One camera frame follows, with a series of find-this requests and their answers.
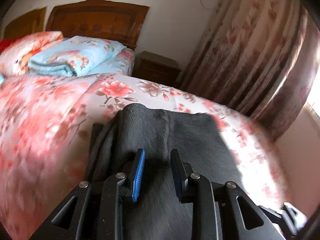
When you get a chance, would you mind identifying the pink floral pillow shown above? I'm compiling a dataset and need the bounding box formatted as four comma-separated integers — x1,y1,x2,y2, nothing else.
1,31,63,77

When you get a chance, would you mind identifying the wooden headboard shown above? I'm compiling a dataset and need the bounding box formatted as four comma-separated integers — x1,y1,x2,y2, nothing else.
46,0,150,50

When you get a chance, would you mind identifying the dark wooden nightstand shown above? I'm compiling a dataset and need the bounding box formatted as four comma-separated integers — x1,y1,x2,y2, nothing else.
132,51,181,87

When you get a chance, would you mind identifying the pink floral bed sheet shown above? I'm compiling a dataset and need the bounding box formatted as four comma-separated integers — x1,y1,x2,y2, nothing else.
1,73,292,239

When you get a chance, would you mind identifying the light blue folded blanket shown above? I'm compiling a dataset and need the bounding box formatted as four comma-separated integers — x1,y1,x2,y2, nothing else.
27,36,126,76

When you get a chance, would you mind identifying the dark grey striped sweater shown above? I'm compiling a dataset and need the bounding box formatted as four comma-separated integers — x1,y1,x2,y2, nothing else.
85,103,241,239

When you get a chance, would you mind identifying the floral pink curtain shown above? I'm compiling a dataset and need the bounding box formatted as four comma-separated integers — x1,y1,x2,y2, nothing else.
181,0,319,140

